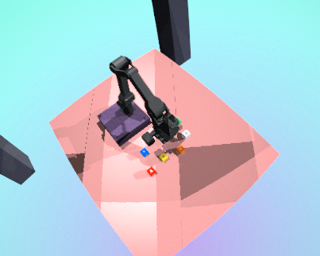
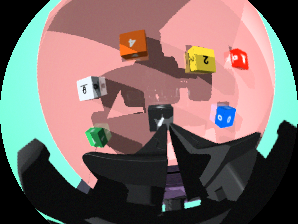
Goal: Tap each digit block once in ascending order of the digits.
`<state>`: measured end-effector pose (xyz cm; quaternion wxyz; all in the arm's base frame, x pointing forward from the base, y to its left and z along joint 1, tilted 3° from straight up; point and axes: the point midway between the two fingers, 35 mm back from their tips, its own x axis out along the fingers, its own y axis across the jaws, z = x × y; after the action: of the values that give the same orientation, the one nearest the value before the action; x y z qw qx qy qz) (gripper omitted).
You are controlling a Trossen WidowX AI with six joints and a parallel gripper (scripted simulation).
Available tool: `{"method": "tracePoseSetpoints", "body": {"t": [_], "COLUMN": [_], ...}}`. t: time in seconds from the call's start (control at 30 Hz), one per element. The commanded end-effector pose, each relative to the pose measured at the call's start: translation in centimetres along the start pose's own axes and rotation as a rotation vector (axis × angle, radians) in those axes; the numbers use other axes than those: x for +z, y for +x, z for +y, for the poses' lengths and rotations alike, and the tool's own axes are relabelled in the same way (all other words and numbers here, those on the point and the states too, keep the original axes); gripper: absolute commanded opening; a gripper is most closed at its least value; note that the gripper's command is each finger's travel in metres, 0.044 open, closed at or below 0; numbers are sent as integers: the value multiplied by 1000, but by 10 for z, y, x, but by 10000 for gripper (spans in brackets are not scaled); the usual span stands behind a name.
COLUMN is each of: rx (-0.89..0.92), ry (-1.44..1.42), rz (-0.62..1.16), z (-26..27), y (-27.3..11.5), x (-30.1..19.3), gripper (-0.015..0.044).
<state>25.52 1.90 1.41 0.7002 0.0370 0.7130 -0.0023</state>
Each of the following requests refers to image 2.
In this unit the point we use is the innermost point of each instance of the blue block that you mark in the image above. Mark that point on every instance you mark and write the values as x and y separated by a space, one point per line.
225 116

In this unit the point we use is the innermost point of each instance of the yellow block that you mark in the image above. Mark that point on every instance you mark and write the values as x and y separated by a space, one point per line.
202 60

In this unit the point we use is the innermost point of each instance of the small green block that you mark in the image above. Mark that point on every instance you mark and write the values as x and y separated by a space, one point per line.
96 137

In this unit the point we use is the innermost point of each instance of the red block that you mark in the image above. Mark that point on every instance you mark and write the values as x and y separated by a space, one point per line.
239 59

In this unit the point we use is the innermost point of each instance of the orange block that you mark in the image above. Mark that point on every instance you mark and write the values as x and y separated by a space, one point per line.
133 44

